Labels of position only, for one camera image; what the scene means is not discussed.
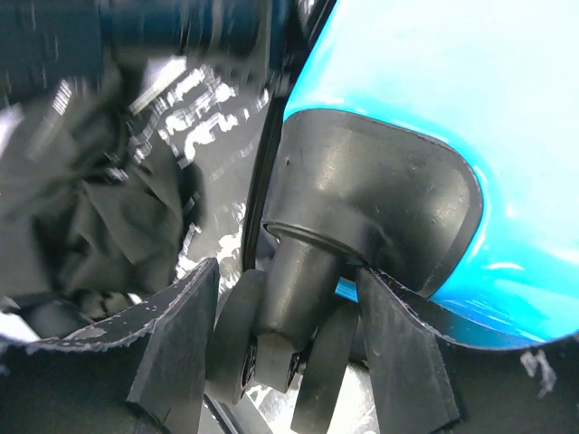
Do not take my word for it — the black cloth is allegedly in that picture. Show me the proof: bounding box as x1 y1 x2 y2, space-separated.
1 90 185 338

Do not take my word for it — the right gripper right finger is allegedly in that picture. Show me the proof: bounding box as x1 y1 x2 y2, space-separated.
356 269 578 433

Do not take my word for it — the blue hard-shell suitcase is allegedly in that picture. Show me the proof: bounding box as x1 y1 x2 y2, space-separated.
205 0 579 434

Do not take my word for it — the black marble pattern mat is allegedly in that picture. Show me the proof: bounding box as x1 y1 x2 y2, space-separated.
130 58 271 294

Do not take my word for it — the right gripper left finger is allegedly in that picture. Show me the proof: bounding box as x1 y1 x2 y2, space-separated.
1 258 219 433

